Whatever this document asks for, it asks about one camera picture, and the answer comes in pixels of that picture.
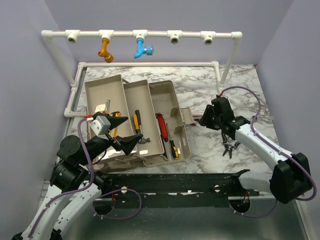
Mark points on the orange plastic faucet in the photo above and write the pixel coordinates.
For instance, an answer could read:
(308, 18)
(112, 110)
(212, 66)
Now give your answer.
(108, 57)

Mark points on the claw hammer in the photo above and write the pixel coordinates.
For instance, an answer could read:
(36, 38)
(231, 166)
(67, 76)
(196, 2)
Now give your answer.
(142, 140)

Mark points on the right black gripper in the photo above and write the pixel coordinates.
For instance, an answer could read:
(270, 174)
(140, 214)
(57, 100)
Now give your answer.
(205, 120)

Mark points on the black long screwdriver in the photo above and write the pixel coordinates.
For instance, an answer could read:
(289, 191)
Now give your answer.
(164, 146)

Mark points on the blue handled screwdriver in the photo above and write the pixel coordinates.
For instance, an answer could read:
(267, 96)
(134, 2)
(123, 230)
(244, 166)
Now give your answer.
(107, 107)

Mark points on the black needle nose pliers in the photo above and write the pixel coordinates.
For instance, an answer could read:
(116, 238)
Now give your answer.
(229, 145)

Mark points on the yellow black screwdriver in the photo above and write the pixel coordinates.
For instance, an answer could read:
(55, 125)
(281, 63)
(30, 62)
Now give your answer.
(174, 150)

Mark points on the black metal base rail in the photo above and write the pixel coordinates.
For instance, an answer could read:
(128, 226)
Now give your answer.
(177, 190)

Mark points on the red utility knife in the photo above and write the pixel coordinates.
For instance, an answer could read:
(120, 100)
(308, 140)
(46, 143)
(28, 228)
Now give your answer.
(162, 126)

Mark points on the brown translucent tool box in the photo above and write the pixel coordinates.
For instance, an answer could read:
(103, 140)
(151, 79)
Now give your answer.
(153, 110)

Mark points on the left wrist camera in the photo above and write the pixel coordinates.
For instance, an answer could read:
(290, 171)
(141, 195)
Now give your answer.
(100, 125)

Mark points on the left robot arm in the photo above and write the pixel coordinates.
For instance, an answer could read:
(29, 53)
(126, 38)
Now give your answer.
(74, 184)

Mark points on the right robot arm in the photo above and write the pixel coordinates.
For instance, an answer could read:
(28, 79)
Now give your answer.
(290, 173)

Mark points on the white PVC pipe frame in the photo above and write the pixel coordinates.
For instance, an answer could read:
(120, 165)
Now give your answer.
(174, 36)

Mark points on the blue plastic faucet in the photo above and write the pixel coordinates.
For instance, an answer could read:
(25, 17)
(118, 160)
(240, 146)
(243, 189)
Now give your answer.
(143, 50)

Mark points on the yellow short screwdriver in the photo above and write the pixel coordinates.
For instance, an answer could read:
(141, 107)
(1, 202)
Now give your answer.
(136, 123)

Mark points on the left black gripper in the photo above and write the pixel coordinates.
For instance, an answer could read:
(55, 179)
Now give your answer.
(127, 143)

